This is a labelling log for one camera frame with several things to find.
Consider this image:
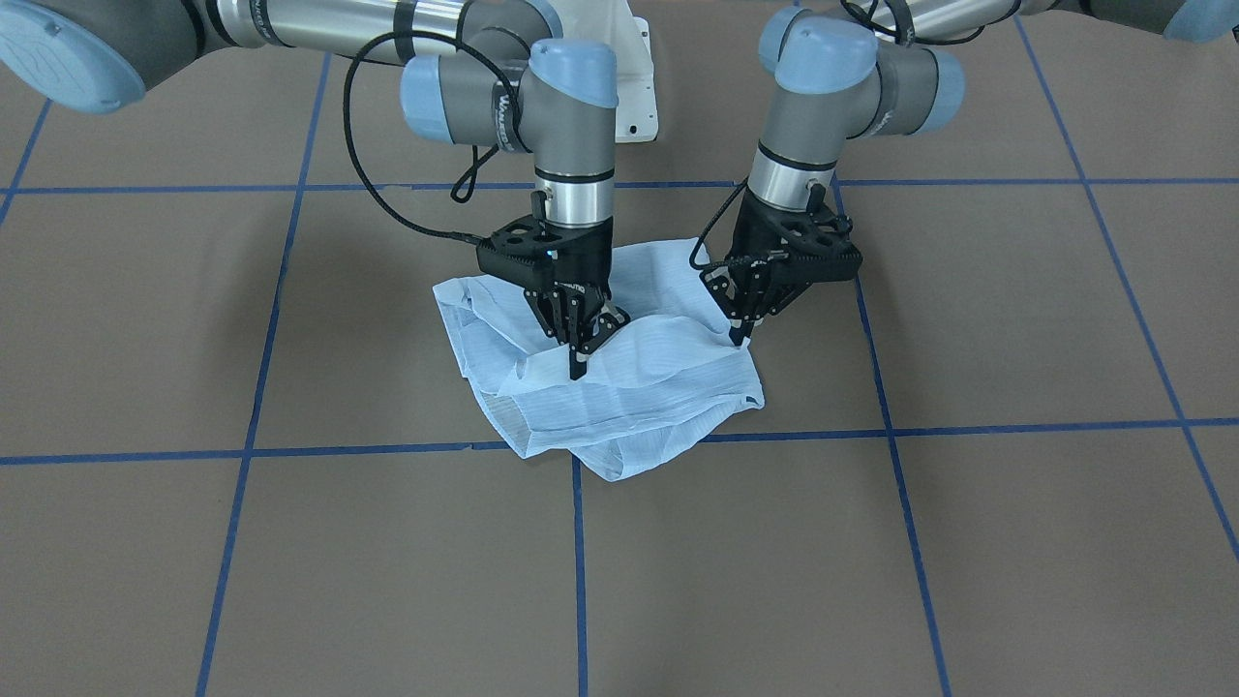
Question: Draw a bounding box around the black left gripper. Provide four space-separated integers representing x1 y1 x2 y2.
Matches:
699 189 864 345

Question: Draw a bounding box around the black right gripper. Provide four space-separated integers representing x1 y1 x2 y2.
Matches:
476 215 631 383

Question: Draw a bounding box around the light blue button shirt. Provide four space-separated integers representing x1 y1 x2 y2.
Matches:
432 239 766 482

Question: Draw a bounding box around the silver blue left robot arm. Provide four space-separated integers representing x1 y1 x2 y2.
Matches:
691 1 1238 345

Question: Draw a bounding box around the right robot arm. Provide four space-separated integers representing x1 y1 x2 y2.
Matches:
1 1 628 379

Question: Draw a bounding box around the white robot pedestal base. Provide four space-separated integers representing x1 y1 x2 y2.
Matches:
553 1 659 144

